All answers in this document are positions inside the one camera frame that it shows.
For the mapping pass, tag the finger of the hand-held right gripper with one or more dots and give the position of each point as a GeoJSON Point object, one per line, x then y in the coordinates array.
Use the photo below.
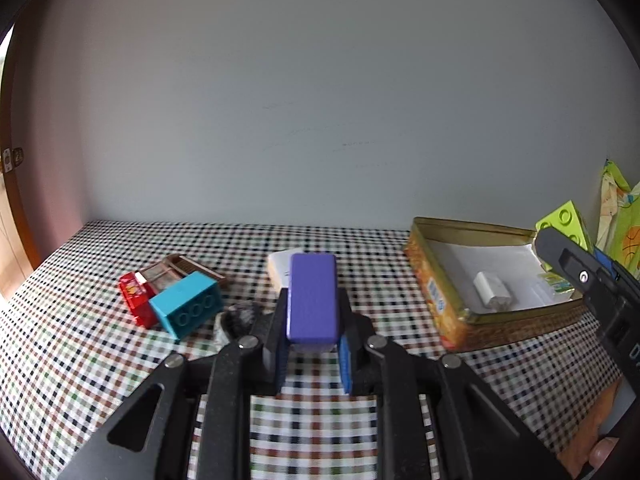
{"type": "Point", "coordinates": [565, 257]}
{"type": "Point", "coordinates": [604, 261]}

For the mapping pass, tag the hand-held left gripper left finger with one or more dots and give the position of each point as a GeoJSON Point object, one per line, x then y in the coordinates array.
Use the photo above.
{"type": "Point", "coordinates": [283, 367]}

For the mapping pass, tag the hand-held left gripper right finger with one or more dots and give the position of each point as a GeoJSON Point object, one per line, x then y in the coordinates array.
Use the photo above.
{"type": "Point", "coordinates": [345, 365]}

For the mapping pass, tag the purple rectangular block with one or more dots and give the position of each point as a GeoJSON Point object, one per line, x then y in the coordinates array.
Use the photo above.
{"type": "Point", "coordinates": [312, 300]}

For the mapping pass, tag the white carton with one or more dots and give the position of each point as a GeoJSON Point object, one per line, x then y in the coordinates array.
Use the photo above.
{"type": "Point", "coordinates": [279, 270]}

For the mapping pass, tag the gold tin box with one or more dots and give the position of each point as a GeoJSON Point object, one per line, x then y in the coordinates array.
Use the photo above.
{"type": "Point", "coordinates": [435, 300]}

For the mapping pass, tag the teal building brick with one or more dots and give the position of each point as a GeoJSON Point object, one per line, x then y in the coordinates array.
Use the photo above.
{"type": "Point", "coordinates": [177, 296]}

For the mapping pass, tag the red box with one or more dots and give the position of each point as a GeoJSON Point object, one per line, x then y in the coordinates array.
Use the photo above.
{"type": "Point", "coordinates": [132, 296]}

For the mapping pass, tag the person's right hand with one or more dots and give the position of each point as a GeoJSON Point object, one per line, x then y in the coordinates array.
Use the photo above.
{"type": "Point", "coordinates": [602, 452]}

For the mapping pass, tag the green label clear plastic box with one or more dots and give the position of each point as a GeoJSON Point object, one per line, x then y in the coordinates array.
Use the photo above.
{"type": "Point", "coordinates": [555, 282]}

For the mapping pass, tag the lime green building brick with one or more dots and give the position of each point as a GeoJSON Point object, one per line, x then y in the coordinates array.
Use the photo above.
{"type": "Point", "coordinates": [565, 220]}

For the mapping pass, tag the green yellow printed cloth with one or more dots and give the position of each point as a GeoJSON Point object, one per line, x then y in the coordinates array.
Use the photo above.
{"type": "Point", "coordinates": [625, 225]}

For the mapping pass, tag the white charger plug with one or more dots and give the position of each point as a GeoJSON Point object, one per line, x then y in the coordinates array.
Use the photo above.
{"type": "Point", "coordinates": [492, 290]}

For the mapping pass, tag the white paper liner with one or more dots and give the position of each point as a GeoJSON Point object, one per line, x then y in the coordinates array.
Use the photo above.
{"type": "Point", "coordinates": [480, 255]}

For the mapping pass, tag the checkered tablecloth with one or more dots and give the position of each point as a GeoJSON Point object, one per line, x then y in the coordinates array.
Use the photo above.
{"type": "Point", "coordinates": [100, 385]}

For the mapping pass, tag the brass door hinge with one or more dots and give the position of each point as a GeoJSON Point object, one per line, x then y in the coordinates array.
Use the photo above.
{"type": "Point", "coordinates": [12, 158]}

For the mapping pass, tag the brown wooden door frame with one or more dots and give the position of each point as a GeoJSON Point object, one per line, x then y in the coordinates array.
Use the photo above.
{"type": "Point", "coordinates": [17, 210]}

